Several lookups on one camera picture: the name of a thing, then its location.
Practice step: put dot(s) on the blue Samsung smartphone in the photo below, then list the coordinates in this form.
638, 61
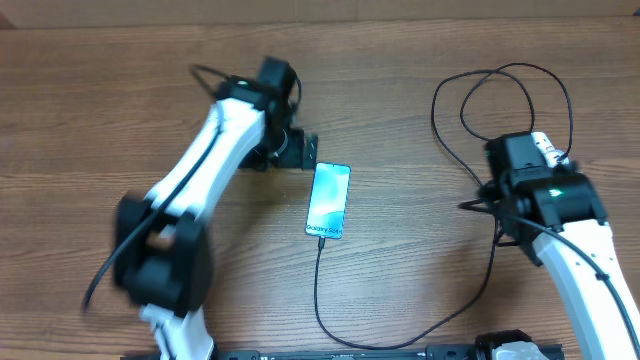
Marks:
328, 200

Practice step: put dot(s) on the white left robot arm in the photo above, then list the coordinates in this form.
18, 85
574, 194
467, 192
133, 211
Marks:
161, 254

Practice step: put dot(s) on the white power strip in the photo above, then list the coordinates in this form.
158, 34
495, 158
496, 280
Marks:
552, 155

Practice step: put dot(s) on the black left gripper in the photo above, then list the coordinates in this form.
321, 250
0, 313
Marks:
293, 158

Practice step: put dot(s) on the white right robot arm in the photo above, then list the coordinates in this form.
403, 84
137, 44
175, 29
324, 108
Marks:
553, 212

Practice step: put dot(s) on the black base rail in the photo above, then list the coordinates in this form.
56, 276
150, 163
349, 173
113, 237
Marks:
432, 352

